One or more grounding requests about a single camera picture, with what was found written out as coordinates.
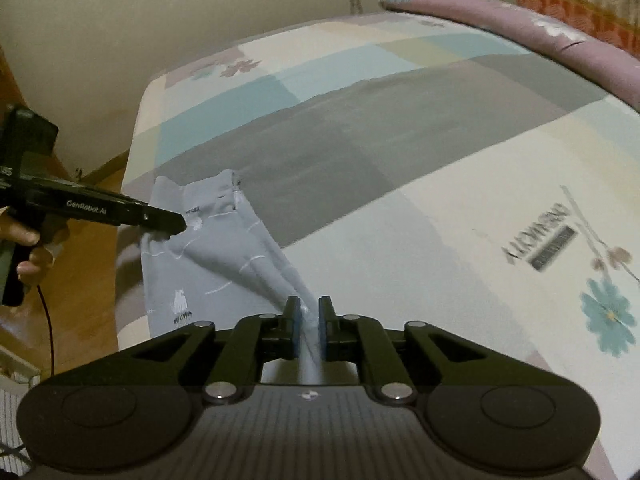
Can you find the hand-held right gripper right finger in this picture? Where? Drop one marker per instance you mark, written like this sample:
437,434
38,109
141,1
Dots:
323,331

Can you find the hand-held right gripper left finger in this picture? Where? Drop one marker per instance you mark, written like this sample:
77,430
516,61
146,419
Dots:
296,329

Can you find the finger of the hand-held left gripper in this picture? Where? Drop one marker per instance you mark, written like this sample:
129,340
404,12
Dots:
165,222

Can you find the grey printed pants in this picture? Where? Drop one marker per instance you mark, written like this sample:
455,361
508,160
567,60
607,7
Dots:
210,265

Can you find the person's left hand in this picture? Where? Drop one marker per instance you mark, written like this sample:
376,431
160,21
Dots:
22,232

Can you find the purple floral quilt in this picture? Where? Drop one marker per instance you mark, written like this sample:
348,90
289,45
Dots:
500,25

